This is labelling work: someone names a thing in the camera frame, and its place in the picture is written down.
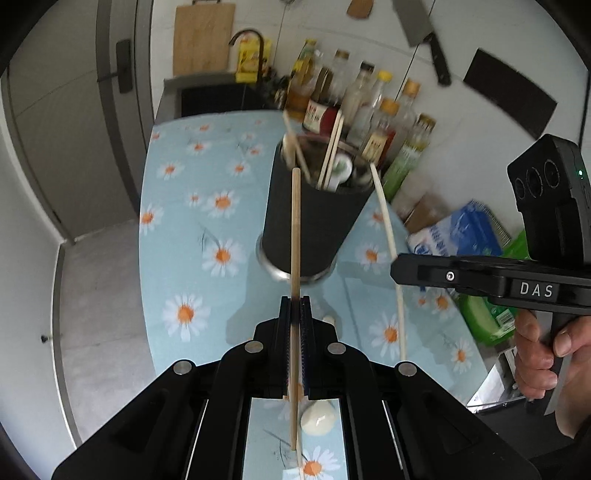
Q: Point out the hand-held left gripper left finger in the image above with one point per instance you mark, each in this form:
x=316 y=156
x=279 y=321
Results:
x=284 y=350

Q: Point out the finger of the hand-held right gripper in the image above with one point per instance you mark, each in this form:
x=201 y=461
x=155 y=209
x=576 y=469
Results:
x=429 y=274

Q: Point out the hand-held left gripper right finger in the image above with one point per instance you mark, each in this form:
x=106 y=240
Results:
x=304 y=341

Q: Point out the wooden chopstick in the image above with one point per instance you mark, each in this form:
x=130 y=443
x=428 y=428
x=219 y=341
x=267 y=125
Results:
x=325 y=168
x=390 y=240
x=338 y=127
x=296 y=240
x=291 y=138

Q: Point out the dark utensil holder cup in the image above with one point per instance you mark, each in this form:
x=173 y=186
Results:
x=318 y=221

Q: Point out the person's right hand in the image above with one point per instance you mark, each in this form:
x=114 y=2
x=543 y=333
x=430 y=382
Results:
x=531 y=364

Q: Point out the white blue salt bag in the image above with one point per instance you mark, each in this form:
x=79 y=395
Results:
x=457 y=235

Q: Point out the cardboard box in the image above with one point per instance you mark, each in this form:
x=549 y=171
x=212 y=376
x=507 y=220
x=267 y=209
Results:
x=427 y=212

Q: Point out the green packet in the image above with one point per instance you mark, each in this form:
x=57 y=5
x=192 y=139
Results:
x=487 y=318

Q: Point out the blue daisy tablecloth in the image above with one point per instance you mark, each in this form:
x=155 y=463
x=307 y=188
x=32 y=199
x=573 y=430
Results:
x=184 y=258

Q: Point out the row of condiment bottles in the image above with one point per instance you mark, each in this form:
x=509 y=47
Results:
x=369 y=106

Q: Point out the person's black clothing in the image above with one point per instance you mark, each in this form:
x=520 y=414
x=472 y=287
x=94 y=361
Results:
x=558 y=454

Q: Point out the steel kitchen sink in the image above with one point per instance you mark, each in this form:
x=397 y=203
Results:
x=207 y=99

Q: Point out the wooden spatula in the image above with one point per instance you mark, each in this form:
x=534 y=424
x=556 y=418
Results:
x=360 y=7

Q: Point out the yellow bottle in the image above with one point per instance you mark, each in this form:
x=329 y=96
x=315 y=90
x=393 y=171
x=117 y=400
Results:
x=249 y=62

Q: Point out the grey door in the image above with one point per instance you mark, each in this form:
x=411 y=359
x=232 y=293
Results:
x=69 y=138

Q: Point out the dark curved faucet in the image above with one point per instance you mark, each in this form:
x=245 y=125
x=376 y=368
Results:
x=240 y=37

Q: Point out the wooden cutting board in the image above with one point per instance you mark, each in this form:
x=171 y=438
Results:
x=203 y=39

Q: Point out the black rectangular wall panel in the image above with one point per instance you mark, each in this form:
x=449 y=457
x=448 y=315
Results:
x=508 y=99

